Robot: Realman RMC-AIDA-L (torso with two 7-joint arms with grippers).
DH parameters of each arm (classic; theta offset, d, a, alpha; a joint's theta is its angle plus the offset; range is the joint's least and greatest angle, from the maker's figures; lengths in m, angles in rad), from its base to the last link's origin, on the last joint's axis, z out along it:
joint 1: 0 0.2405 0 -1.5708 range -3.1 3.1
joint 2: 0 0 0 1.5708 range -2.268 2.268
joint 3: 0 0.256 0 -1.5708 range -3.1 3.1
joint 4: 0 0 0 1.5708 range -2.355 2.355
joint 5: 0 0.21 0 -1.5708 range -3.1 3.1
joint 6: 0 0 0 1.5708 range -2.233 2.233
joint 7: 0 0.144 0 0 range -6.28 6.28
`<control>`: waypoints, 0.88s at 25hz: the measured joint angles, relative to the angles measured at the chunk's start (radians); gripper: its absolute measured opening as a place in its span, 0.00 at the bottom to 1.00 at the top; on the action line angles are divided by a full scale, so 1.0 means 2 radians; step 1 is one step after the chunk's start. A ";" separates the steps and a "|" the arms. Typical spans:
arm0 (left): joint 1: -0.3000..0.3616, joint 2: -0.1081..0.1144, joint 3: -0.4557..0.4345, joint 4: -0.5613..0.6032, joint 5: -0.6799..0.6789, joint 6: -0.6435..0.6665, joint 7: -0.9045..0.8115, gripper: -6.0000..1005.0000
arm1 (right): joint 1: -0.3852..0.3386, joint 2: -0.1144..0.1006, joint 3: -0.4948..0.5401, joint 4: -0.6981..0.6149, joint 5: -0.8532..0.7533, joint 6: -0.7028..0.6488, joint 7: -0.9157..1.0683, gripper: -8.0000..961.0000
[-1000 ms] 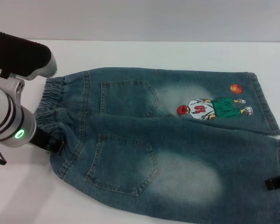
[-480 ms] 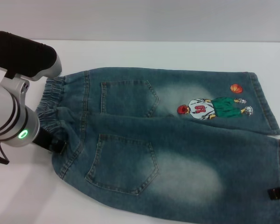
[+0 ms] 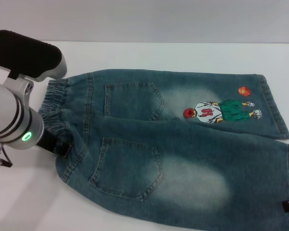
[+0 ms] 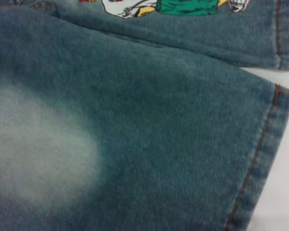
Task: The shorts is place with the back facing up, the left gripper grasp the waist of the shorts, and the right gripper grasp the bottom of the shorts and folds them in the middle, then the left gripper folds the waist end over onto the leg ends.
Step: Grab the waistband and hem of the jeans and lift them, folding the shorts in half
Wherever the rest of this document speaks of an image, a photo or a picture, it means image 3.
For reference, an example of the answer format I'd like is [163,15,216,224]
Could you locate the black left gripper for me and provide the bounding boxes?
[36,129,72,158]

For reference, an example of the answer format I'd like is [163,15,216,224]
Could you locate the blue denim shorts with cartoon print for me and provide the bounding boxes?
[37,68,289,231]

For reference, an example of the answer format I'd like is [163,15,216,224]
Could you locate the left wrist camera black silver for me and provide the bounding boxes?
[0,29,68,83]

